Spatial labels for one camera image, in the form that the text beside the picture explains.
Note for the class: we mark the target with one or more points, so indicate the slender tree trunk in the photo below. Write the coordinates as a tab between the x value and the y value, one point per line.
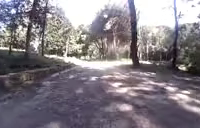
28	36

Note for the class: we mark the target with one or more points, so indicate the thick dark tree trunk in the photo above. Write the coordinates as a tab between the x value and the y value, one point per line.
133	40

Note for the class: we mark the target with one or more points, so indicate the thin dark tree trunk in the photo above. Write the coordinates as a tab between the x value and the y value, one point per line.
175	43

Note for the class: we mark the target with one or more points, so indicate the grass bank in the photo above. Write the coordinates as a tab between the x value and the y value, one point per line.
18	61

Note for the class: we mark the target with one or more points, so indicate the low stone kerb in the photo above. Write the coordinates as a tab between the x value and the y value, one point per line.
28	76

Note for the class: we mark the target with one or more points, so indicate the grass verge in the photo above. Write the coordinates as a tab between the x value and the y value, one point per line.
161	70

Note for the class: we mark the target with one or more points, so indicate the brown dirt path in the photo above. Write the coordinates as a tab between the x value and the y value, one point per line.
98	100

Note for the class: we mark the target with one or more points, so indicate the wood of green trees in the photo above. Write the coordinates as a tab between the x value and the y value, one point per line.
56	33

